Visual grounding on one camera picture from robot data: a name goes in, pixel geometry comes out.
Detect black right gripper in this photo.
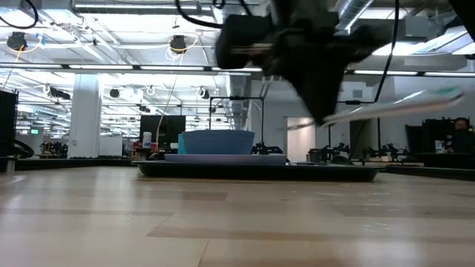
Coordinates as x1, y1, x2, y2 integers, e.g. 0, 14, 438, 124
214, 0, 393, 125

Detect patterned teal-handled steel knife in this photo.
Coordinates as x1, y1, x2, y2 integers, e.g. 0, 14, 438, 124
321, 85, 465, 128

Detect lavender plastic plate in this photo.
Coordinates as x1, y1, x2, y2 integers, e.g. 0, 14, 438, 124
164, 154, 287, 166

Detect blue plastic bowl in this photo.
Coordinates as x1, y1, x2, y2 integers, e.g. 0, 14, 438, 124
181, 129, 256, 156

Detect dark green plastic tray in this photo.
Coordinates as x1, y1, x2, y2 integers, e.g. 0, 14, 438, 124
131, 160, 385, 182

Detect long ceiling light strip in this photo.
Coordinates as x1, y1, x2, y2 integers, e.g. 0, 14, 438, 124
347, 69, 475, 78
0, 63, 263, 73

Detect person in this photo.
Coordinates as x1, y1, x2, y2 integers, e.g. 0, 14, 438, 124
445, 116, 475, 155

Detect black display panel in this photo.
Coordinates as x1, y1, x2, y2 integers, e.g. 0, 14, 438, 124
140, 115, 186, 150

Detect white building column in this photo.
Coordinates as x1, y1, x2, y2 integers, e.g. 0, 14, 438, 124
68, 73, 102, 159

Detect black folding partition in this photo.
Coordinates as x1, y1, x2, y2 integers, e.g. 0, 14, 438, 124
0, 90, 19, 159

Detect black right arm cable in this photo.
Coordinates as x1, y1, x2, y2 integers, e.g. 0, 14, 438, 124
373, 0, 401, 104

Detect silver ventilation duct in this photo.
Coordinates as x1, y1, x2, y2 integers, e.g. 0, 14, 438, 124
333, 0, 374, 33

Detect black ceiling cable reel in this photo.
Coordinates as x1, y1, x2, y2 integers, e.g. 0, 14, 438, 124
6, 31, 29, 52
169, 34, 188, 55

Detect black aluminium table frame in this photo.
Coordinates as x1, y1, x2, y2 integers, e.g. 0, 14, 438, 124
0, 157, 475, 182

